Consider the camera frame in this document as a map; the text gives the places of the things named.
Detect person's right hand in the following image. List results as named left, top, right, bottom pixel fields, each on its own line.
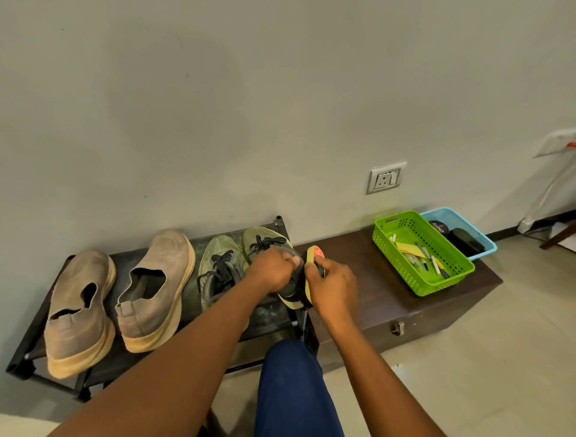
left=304, top=257, right=359, bottom=325

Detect person's left hand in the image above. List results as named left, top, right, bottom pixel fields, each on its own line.
left=245, top=246, right=303, bottom=296

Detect green sneaker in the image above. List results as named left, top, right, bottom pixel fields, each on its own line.
left=197, top=234, right=246, bottom=312
left=242, top=226, right=316, bottom=312

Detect yellow-edged shoe shine sponge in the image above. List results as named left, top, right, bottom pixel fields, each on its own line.
left=304, top=245, right=326, bottom=309

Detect yellow sticky note pad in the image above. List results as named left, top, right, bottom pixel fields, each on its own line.
left=395, top=242, right=433, bottom=261

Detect beige suede shoe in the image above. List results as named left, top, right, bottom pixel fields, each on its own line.
left=115, top=228, right=197, bottom=354
left=44, top=250, right=118, bottom=381

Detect person's left forearm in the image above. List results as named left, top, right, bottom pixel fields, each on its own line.
left=47, top=274, right=271, bottom=437

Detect person's right forearm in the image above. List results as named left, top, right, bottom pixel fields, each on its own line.
left=322, top=315, right=446, bottom=437

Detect dark brown low bench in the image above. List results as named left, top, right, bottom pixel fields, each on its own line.
left=295, top=225, right=504, bottom=372

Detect green plastic basket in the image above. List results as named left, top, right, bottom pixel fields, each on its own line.
left=372, top=210, right=476, bottom=298

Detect dark blue trousers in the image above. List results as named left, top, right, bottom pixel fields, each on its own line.
left=197, top=339, right=345, bottom=437

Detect black metal shoe rack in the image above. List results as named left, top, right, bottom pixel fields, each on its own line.
left=5, top=215, right=320, bottom=404

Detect light blue plastic basket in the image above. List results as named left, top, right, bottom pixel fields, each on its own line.
left=421, top=206, right=498, bottom=262

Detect dark skirting strip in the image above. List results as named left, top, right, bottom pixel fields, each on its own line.
left=485, top=209, right=576, bottom=242

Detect brown wooden furniture leg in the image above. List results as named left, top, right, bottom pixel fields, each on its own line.
left=539, top=223, right=576, bottom=251

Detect white wall socket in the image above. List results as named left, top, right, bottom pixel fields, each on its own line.
left=365, top=161, right=408, bottom=196

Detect small white wall plate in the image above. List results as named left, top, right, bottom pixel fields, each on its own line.
left=533, top=128, right=576, bottom=158

